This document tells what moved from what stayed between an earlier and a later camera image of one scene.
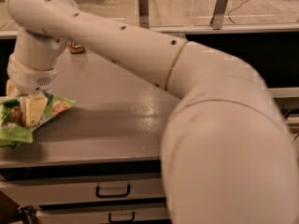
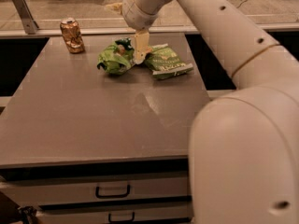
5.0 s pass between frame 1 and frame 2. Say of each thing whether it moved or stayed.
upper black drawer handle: stayed
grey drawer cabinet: stayed
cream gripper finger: moved
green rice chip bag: moved
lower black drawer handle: stayed
